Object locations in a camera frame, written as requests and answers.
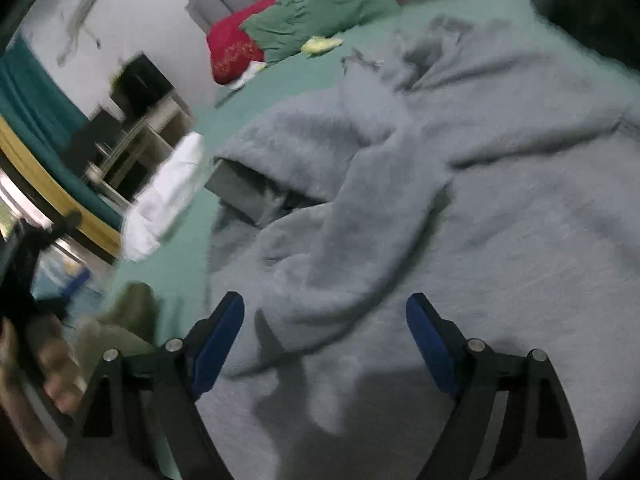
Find black computer tower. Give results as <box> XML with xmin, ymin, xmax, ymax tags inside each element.
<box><xmin>110</xmin><ymin>52</ymin><xmax>176</xmax><ymax>111</ymax></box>

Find bed with green sheet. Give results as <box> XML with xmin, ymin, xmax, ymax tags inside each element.
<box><xmin>107</xmin><ymin>0</ymin><xmax>551</xmax><ymax>480</ymax></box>

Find white desk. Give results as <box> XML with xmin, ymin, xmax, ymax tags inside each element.
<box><xmin>87</xmin><ymin>95</ymin><xmax>196</xmax><ymax>203</ymax></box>

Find grey sweatshirt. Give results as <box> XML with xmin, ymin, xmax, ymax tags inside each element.
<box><xmin>205</xmin><ymin>0</ymin><xmax>640</xmax><ymax>480</ymax></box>

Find black monitor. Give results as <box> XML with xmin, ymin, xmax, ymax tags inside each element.
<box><xmin>70</xmin><ymin>109</ymin><xmax>127</xmax><ymax>171</ymax></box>

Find red pillow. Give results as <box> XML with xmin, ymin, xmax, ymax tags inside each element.
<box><xmin>206</xmin><ymin>0</ymin><xmax>416</xmax><ymax>86</ymax></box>

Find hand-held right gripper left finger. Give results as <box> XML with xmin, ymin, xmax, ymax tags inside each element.
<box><xmin>60</xmin><ymin>291</ymin><xmax>246</xmax><ymax>480</ymax></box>

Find person's left hand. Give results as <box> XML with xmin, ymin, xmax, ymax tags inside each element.
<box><xmin>0</xmin><ymin>317</ymin><xmax>88</xmax><ymax>421</ymax></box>

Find teal curtain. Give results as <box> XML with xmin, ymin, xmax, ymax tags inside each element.
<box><xmin>0</xmin><ymin>35</ymin><xmax>126</xmax><ymax>231</ymax></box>

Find olive green pants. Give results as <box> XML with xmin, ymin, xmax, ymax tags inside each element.
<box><xmin>75</xmin><ymin>282</ymin><xmax>162</xmax><ymax>396</ymax></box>

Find white paper sheet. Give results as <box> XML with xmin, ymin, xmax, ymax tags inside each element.
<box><xmin>230</xmin><ymin>60</ymin><xmax>268</xmax><ymax>92</ymax></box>

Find small yellow cloth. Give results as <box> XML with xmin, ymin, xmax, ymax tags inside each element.
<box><xmin>301</xmin><ymin>35</ymin><xmax>345</xmax><ymax>55</ymax></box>

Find yellow curtain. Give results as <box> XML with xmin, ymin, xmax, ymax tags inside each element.
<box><xmin>0</xmin><ymin>115</ymin><xmax>122</xmax><ymax>263</ymax></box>

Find green pillow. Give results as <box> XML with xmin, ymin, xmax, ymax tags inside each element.
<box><xmin>240</xmin><ymin>0</ymin><xmax>402</xmax><ymax>64</ymax></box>

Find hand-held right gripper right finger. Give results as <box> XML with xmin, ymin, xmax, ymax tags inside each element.
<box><xmin>405</xmin><ymin>292</ymin><xmax>588</xmax><ymax>480</ymax></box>

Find black bag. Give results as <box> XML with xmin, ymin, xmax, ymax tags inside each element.
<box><xmin>530</xmin><ymin>0</ymin><xmax>640</xmax><ymax>68</ymax></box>

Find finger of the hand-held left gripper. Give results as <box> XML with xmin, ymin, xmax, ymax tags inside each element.
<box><xmin>40</xmin><ymin>266</ymin><xmax>94</xmax><ymax>318</ymax></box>

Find white garment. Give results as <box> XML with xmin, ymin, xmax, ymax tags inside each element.
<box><xmin>121</xmin><ymin>132</ymin><xmax>206</xmax><ymax>262</ymax></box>

